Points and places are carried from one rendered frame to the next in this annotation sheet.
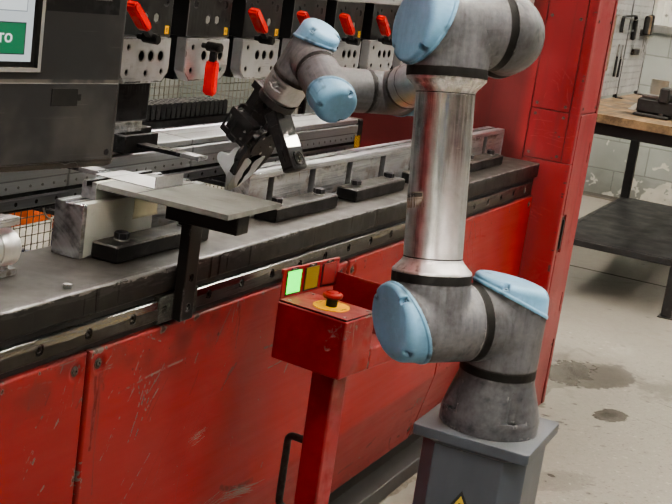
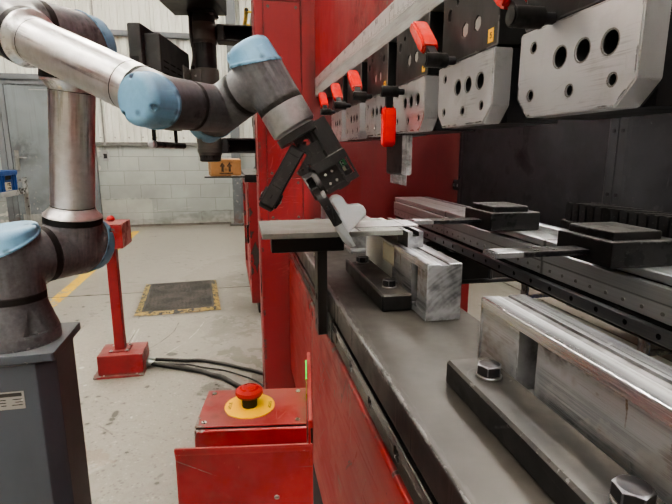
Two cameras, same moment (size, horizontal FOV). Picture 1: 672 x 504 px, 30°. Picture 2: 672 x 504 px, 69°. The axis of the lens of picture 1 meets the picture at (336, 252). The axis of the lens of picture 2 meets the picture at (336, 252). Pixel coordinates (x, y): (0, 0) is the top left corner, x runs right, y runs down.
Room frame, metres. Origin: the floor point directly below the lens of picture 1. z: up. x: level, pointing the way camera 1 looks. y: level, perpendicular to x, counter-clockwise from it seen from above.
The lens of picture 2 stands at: (2.93, -0.28, 1.14)
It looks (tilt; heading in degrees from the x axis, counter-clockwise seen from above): 12 degrees down; 145
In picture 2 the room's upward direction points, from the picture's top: straight up
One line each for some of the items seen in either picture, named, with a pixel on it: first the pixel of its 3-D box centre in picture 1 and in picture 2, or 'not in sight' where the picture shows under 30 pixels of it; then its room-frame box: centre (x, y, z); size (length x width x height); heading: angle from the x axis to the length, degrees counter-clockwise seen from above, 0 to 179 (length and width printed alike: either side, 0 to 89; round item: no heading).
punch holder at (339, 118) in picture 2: not in sight; (351, 110); (1.80, 0.57, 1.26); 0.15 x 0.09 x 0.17; 156
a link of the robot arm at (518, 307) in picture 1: (502, 318); (11, 257); (1.81, -0.26, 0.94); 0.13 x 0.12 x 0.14; 119
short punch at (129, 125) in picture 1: (127, 105); (398, 160); (2.19, 0.40, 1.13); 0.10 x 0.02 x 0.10; 156
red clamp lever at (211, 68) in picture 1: (209, 68); (391, 116); (2.31, 0.28, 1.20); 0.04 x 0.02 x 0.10; 66
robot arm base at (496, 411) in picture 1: (493, 392); (16, 315); (1.81, -0.27, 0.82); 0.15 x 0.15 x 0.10
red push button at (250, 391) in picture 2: (332, 300); (249, 398); (2.33, -0.01, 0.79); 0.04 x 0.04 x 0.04
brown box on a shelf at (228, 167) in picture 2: not in sight; (224, 167); (-0.25, 1.04, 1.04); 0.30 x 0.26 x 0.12; 157
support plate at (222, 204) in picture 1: (189, 196); (326, 227); (2.13, 0.26, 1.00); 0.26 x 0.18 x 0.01; 66
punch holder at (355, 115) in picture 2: not in sight; (369, 104); (1.99, 0.49, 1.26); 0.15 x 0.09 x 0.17; 156
